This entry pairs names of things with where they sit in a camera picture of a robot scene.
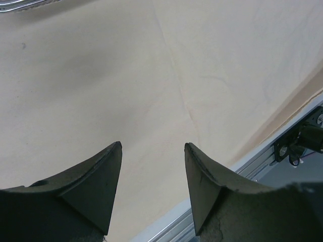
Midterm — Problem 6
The beige cloth wrap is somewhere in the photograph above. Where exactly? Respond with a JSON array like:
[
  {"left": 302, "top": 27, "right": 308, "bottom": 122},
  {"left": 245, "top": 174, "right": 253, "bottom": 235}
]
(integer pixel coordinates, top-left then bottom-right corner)
[{"left": 1, "top": 1, "right": 322, "bottom": 241}]

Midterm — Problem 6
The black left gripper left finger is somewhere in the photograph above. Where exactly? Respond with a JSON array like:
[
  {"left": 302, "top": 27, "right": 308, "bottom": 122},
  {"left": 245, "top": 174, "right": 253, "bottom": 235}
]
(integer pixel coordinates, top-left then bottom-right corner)
[{"left": 1, "top": 142, "right": 122, "bottom": 241}]

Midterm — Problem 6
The wire mesh instrument tray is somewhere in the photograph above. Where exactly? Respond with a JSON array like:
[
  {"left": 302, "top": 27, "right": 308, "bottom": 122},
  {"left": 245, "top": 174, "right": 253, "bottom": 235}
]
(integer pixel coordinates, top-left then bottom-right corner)
[{"left": 1, "top": 0, "right": 50, "bottom": 13}]

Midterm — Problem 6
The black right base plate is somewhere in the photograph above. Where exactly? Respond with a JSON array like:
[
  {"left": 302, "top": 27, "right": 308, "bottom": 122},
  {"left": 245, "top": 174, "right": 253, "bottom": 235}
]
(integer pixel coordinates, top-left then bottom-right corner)
[{"left": 274, "top": 106, "right": 322, "bottom": 167}]

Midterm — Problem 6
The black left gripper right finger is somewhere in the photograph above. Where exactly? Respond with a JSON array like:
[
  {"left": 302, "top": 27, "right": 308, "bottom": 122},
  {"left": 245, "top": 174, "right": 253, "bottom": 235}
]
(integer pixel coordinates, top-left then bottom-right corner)
[{"left": 184, "top": 143, "right": 322, "bottom": 241}]

